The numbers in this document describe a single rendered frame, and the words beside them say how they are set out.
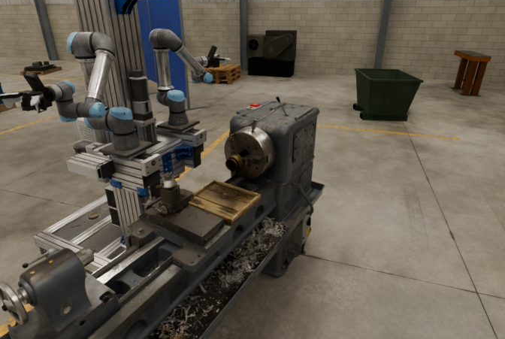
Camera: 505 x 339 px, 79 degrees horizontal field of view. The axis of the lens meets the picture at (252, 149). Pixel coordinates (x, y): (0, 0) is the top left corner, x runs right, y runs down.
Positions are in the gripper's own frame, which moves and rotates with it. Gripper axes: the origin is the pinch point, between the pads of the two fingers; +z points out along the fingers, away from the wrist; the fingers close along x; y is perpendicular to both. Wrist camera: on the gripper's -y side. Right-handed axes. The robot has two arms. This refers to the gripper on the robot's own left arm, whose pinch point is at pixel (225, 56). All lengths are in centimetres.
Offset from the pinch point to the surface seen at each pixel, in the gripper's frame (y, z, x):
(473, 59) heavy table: 64, 790, 16
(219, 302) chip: 87, -99, 128
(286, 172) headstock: 51, -25, 101
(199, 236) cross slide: 46, -105, 118
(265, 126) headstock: 24, -30, 82
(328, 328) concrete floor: 137, -32, 162
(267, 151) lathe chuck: 32, -40, 96
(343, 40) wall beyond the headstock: 97, 838, -388
